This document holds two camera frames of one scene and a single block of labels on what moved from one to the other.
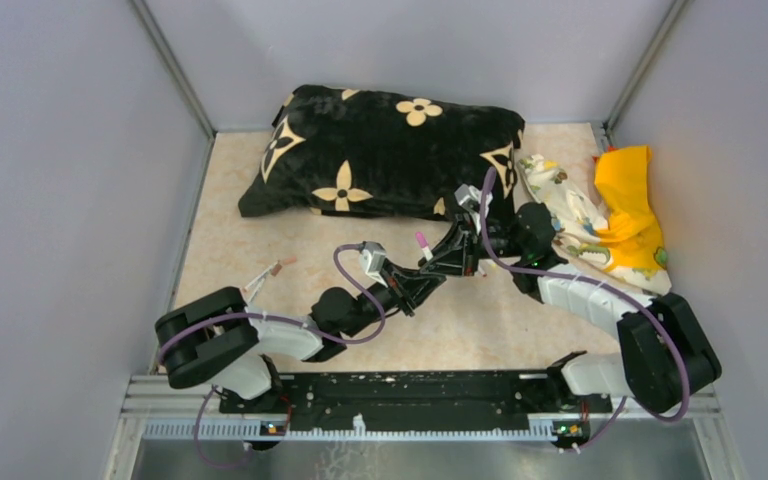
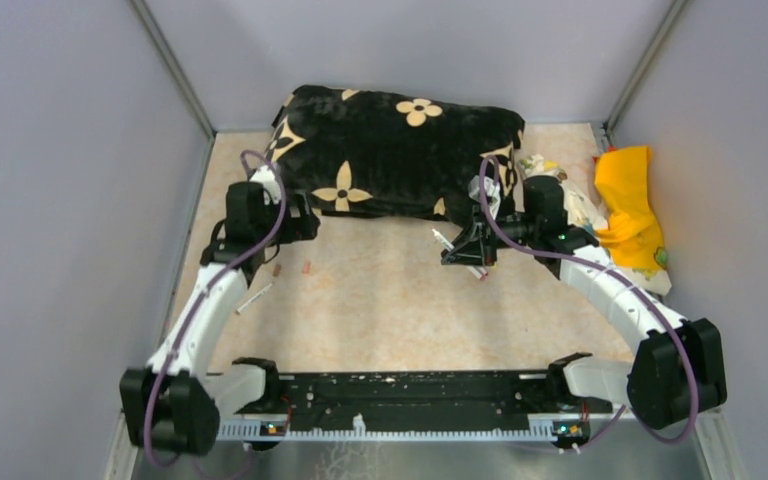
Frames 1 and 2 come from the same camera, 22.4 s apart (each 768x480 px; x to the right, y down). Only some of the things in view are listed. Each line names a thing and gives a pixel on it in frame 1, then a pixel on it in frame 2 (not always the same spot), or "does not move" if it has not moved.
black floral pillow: (379, 153) does not move
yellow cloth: (622, 175) does not move
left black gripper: (396, 289) → (302, 225)
